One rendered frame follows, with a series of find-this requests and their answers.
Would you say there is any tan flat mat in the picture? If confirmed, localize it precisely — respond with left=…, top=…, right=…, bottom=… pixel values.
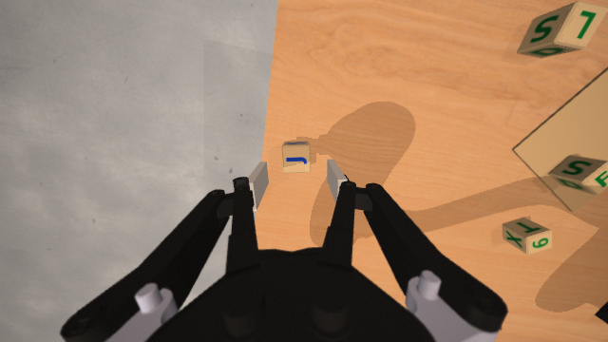
left=512, top=67, right=608, bottom=212

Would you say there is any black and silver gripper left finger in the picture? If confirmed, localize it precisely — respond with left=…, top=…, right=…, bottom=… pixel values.
left=60, top=161, right=269, bottom=342

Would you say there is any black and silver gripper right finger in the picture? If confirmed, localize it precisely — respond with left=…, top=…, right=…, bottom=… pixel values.
left=309, top=159, right=508, bottom=342

